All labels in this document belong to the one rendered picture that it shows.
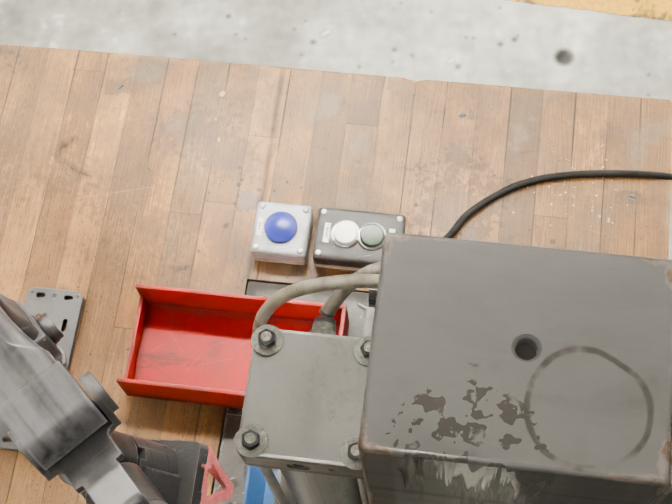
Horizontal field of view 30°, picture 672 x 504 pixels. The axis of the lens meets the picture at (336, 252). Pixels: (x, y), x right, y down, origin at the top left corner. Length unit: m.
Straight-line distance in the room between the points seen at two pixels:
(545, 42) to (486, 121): 1.14
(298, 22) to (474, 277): 2.08
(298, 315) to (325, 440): 0.66
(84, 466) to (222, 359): 0.41
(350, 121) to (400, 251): 0.90
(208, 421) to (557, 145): 0.55
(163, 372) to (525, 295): 0.85
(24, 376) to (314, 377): 0.33
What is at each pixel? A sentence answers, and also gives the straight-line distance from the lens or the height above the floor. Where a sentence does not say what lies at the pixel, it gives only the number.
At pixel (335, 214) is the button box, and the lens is 1.52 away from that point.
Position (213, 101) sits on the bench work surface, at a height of 0.90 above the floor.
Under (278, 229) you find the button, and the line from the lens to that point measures 1.51.
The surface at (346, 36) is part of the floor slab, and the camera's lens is 2.74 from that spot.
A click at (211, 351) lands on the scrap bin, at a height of 0.90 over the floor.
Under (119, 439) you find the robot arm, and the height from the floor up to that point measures 1.22.
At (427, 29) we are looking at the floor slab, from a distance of 2.74.
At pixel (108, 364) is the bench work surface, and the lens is 1.53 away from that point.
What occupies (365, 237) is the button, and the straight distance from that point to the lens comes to 1.50.
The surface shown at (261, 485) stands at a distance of 1.35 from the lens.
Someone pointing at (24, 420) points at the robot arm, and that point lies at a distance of 1.09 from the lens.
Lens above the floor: 2.31
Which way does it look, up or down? 67 degrees down
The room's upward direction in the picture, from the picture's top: 9 degrees counter-clockwise
